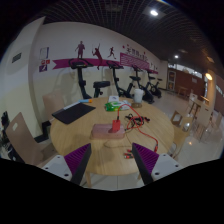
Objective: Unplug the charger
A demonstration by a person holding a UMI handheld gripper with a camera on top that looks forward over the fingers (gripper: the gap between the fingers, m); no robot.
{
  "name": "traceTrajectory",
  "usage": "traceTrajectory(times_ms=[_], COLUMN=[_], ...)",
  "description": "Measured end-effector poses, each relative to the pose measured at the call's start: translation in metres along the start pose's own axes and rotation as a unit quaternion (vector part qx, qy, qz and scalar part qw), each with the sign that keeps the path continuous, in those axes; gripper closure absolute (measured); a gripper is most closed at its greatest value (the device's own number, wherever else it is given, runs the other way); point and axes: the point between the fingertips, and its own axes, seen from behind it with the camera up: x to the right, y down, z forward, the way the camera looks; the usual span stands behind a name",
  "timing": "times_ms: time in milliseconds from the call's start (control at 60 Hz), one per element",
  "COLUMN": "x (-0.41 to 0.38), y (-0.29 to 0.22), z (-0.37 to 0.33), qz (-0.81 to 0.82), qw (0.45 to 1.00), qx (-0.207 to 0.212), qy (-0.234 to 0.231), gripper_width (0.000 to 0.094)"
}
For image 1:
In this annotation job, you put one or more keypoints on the red charger block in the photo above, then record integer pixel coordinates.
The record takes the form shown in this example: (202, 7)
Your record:
(116, 126)

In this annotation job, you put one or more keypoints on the blue and orange marker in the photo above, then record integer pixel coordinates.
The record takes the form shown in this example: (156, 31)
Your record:
(85, 100)

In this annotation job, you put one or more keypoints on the group of exercise bikes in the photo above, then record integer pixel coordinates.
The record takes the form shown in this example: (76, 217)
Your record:
(80, 76)

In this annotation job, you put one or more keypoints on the brown round coaster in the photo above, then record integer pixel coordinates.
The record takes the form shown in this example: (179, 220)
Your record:
(136, 105)

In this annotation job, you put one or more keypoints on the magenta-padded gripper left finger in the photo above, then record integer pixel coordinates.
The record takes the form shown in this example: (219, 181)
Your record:
(58, 166)

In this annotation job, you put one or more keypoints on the wooden chair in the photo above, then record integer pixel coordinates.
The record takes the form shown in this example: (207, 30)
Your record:
(23, 140)

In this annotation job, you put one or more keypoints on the white tissue pack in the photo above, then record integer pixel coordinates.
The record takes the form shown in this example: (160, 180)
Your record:
(114, 98)

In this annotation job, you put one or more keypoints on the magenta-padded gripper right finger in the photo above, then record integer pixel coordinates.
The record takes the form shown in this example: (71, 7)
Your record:
(163, 166)

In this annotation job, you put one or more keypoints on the small wall posters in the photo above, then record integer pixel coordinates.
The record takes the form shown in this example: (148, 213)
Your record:
(44, 53)

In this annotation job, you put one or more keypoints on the white cup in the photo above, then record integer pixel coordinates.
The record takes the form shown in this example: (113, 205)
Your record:
(138, 96)

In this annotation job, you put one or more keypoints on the group of ceiling lights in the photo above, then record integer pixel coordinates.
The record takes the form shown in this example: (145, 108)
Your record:
(154, 12)

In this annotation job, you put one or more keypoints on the black flat mat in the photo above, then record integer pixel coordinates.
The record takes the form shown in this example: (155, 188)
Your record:
(73, 113)

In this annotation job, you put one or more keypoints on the dark wall sign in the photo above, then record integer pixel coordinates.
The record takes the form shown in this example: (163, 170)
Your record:
(16, 57)

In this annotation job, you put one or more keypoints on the group of wooden chairs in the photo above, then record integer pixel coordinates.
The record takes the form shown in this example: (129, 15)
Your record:
(203, 120)

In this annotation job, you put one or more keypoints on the green wet wipes pack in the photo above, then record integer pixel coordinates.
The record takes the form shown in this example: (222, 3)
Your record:
(115, 106)

